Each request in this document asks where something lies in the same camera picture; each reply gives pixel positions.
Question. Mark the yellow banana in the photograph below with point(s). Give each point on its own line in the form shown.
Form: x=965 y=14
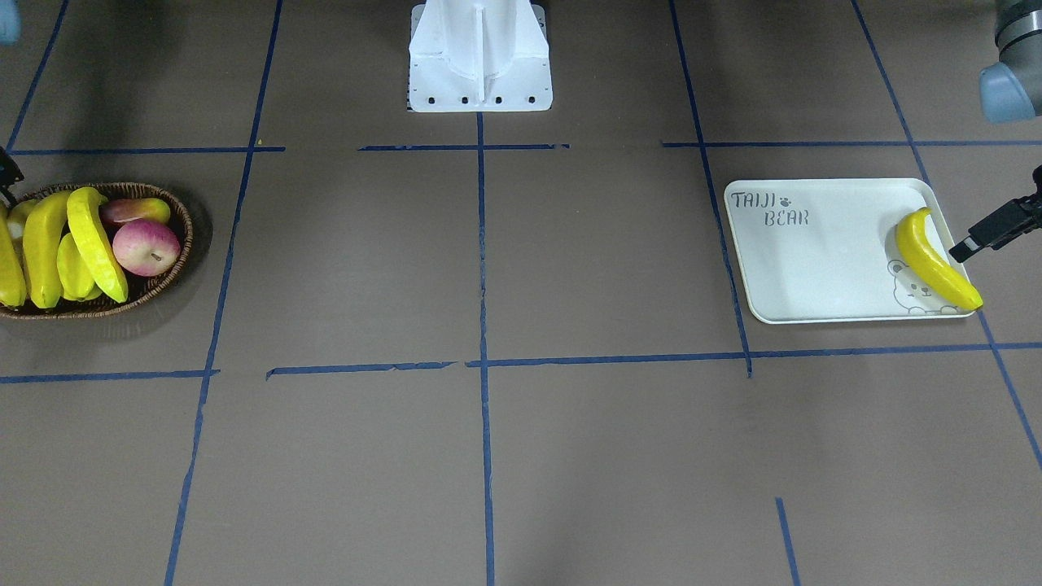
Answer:
x=43 y=232
x=77 y=283
x=913 y=244
x=84 y=222

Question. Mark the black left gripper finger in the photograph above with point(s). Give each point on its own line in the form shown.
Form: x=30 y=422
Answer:
x=1013 y=219

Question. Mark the red-green mango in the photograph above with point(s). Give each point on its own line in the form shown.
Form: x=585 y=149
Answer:
x=122 y=211

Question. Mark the red apple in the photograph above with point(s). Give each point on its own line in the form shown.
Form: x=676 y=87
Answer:
x=146 y=248

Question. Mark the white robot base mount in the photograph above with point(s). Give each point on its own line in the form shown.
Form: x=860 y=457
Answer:
x=479 y=56

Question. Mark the cream bear-print tray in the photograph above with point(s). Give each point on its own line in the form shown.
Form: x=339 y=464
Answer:
x=824 y=250

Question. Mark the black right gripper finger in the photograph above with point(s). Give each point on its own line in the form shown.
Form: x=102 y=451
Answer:
x=10 y=175

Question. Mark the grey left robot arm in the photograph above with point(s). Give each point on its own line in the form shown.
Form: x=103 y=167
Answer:
x=1010 y=91

